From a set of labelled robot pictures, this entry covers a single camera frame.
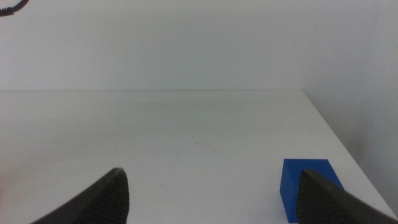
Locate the black camera cable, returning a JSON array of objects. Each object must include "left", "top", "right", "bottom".
[{"left": 0, "top": 0, "right": 30, "bottom": 17}]

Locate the blue cube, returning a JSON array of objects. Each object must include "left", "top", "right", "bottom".
[{"left": 279, "top": 158, "right": 345, "bottom": 224}]

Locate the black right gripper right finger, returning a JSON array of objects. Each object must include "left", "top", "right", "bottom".
[{"left": 295, "top": 169, "right": 398, "bottom": 224}]

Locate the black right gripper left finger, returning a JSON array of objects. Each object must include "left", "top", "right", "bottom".
[{"left": 30, "top": 167, "right": 130, "bottom": 224}]

